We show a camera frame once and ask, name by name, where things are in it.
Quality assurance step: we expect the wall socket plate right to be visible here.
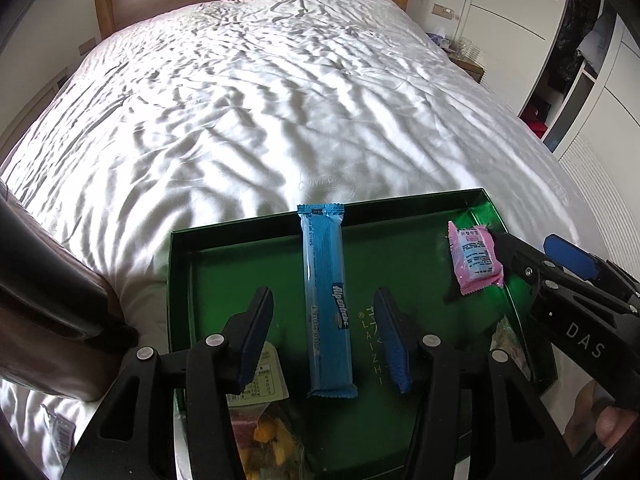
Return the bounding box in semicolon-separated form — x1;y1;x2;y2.
432;3;456;20

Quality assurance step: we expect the wooden nightstand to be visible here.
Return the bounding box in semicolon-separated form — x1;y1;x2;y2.
426;32;485;84

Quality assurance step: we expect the pink snack packet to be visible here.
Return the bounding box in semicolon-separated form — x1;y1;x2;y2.
447;221;503;296

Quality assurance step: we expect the wall socket plate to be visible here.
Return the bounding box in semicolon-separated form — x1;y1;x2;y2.
78;37;96;56
432;3;456;20

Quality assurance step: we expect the copper and black electric kettle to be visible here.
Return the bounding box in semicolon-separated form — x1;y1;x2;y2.
1;186;139;402

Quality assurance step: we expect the small clear candy packet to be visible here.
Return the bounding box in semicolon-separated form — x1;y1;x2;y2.
490;316;532;380

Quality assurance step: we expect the white silver snack wrapper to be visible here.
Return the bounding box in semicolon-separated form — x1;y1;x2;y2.
42;405;76;464

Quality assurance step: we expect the white bed duvet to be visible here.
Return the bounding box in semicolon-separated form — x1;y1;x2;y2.
1;0;604;350

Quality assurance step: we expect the person's right hand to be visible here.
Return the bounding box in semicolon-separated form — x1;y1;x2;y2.
564;380;639;479

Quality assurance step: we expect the blue wafer bar wrapper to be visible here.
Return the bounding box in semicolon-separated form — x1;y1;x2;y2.
297;203;358;399

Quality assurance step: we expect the green tray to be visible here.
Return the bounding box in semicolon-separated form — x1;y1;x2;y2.
167;187;559;480

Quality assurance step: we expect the wall socket plate left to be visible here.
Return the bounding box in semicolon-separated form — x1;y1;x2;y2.
78;37;96;56

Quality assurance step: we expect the clear bag of dried fruit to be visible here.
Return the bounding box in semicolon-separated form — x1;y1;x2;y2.
227;342;304;479

